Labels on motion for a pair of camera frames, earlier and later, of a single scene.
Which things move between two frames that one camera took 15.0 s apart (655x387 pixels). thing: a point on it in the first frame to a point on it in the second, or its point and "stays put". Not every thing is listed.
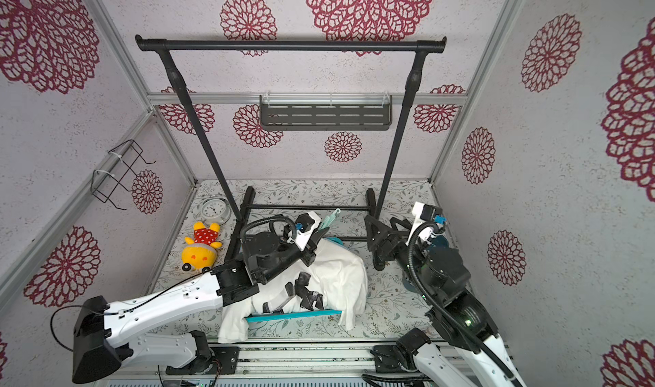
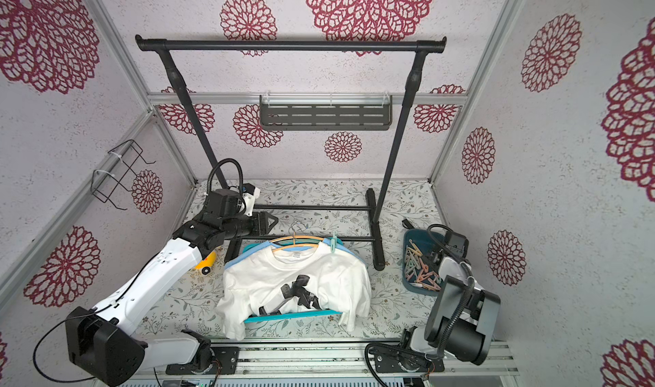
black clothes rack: [165, 44] stays put
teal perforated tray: [257, 318] stays put
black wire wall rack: [104, 183] stays put
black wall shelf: [325, 112] stays put
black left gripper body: [309, 253] to [248, 226]
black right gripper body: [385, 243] to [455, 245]
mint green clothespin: [329, 219] to [333, 242]
